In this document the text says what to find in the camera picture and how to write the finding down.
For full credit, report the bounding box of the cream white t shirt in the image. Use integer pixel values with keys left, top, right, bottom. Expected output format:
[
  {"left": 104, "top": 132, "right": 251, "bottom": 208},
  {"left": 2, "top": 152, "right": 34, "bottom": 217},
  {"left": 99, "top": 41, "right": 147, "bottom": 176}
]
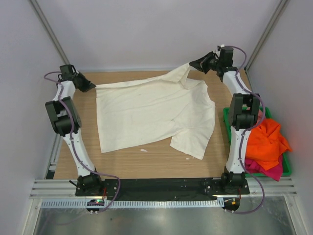
[{"left": 96, "top": 64, "right": 215, "bottom": 159}]

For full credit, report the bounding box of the aluminium corner post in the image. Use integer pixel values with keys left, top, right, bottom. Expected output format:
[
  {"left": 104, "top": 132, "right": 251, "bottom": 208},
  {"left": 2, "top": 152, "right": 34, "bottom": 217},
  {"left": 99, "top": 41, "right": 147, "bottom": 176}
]
[
  {"left": 28, "top": 0, "right": 70, "bottom": 64},
  {"left": 245, "top": 0, "right": 290, "bottom": 74}
]

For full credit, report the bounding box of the pink t shirt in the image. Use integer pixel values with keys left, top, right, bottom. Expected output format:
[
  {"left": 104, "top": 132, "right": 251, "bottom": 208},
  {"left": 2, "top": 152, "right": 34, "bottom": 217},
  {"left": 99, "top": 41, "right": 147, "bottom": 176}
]
[{"left": 258, "top": 110, "right": 263, "bottom": 121}]

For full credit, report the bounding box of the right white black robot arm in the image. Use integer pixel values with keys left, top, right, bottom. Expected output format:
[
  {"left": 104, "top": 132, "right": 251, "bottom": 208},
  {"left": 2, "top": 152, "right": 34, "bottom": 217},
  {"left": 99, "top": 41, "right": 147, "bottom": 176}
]
[{"left": 189, "top": 46, "right": 260, "bottom": 195}]

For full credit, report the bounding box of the aluminium front frame rail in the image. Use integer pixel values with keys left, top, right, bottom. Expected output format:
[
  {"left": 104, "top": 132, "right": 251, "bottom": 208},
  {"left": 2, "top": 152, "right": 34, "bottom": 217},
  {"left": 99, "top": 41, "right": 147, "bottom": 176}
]
[{"left": 30, "top": 177, "right": 297, "bottom": 198}]

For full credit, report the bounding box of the right aluminium corner post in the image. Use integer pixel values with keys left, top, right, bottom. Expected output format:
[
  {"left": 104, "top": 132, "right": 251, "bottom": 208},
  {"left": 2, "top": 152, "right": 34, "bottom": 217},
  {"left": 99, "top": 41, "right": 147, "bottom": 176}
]
[{"left": 245, "top": 0, "right": 290, "bottom": 74}]

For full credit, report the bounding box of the magenta t shirt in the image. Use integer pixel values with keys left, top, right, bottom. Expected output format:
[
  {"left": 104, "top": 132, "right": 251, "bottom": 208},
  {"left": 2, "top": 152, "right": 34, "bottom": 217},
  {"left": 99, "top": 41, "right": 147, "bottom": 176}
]
[{"left": 245, "top": 155, "right": 283, "bottom": 181}]

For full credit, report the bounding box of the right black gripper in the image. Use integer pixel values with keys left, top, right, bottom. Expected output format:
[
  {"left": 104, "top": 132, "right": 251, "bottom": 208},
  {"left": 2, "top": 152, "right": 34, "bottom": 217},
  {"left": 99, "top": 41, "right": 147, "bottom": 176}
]
[{"left": 189, "top": 51, "right": 222, "bottom": 74}]

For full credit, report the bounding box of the left aluminium corner post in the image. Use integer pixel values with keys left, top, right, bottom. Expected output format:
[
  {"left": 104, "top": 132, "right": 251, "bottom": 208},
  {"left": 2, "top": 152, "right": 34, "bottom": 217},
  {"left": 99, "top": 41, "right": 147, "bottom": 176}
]
[{"left": 28, "top": 0, "right": 70, "bottom": 64}]

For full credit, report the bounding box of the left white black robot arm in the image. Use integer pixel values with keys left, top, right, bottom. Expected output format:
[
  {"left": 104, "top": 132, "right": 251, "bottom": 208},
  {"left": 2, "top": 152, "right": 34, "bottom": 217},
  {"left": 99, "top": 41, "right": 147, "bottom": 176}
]
[{"left": 44, "top": 64, "right": 104, "bottom": 196}]

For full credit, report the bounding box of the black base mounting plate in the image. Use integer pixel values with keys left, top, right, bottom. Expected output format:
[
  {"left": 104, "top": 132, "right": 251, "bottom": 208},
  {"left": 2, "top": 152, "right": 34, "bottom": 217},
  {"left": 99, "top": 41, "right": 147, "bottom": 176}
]
[{"left": 75, "top": 178, "right": 250, "bottom": 201}]

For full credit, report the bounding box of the white slotted cable duct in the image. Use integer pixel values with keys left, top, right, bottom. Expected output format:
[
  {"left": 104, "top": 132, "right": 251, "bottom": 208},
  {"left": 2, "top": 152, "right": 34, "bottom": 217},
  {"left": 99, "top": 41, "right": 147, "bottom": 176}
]
[{"left": 41, "top": 198, "right": 224, "bottom": 209}]

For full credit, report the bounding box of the orange t shirt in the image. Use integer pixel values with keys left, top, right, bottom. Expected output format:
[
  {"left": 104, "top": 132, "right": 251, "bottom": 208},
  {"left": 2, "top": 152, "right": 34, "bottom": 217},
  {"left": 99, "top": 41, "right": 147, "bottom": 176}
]
[{"left": 246, "top": 118, "right": 292, "bottom": 170}]

